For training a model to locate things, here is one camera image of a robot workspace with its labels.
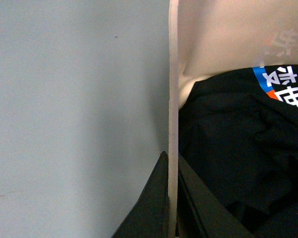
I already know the black printed t-shirt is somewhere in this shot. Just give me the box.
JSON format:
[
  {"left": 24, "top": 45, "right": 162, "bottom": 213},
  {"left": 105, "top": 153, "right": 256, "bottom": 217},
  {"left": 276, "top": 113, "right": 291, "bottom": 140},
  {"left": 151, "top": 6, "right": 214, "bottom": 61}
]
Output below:
[{"left": 179, "top": 64, "right": 298, "bottom": 238}]

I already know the beige plastic laundry hamper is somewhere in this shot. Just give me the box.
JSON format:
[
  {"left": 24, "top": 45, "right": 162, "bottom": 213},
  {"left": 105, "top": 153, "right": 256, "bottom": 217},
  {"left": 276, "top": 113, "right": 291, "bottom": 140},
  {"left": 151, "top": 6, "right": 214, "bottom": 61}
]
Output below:
[{"left": 167, "top": 0, "right": 298, "bottom": 238}]

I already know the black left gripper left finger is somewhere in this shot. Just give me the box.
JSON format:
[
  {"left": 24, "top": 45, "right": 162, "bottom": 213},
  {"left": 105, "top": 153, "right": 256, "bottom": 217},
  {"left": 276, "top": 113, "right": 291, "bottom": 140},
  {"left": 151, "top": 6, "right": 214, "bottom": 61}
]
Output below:
[{"left": 112, "top": 151, "right": 169, "bottom": 238}]

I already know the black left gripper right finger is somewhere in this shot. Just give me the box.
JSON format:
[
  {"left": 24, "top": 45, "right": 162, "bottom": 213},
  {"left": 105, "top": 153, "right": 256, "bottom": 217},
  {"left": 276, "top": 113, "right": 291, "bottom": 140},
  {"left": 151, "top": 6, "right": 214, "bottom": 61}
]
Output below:
[{"left": 178, "top": 156, "right": 253, "bottom": 238}]

